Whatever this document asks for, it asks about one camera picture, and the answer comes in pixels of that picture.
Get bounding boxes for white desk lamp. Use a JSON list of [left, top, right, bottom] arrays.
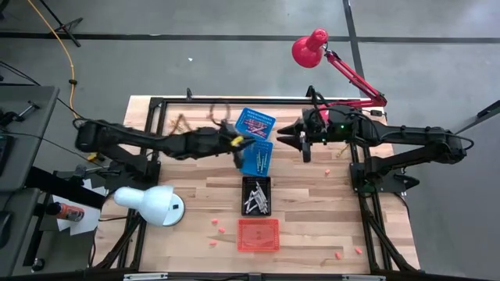
[[112, 183, 186, 227]]

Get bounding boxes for blue plastic basket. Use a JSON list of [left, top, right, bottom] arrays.
[[234, 107, 277, 141], [238, 139, 274, 178]]

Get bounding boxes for red desk lamp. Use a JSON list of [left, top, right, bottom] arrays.
[[291, 27, 388, 112]]

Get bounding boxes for black floor cable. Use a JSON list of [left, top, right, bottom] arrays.
[[0, 61, 91, 126]]

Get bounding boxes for grey side table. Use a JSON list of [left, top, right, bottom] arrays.
[[0, 84, 60, 193]]

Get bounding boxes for yellow extension cable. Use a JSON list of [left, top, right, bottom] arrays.
[[26, 0, 98, 162]]

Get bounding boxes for dark grey metal bar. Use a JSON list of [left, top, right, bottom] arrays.
[[429, 99, 500, 149]]

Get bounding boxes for orange bottle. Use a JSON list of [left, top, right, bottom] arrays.
[[45, 201, 86, 222]]

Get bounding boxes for black plastic basket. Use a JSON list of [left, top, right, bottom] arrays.
[[241, 175, 273, 217]]

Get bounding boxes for black tripod stand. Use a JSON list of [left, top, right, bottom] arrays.
[[37, 0, 84, 48]]

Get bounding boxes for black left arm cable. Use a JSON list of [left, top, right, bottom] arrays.
[[208, 101, 232, 126]]

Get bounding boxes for silver metal bracket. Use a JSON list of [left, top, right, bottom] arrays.
[[341, 274, 387, 281], [123, 272, 169, 281]]

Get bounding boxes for white paper sheets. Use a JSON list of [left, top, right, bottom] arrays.
[[52, 178, 102, 237]]

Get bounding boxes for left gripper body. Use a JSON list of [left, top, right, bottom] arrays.
[[212, 126, 245, 169]]

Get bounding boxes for metal clamp handle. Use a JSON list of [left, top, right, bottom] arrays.
[[15, 100, 41, 120]]

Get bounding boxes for orange plastic basket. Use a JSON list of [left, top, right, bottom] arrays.
[[237, 218, 281, 253]]

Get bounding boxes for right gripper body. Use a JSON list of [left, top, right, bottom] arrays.
[[300, 105, 355, 164]]

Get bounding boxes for black flat bar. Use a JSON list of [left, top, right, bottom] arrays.
[[25, 165, 109, 210]]

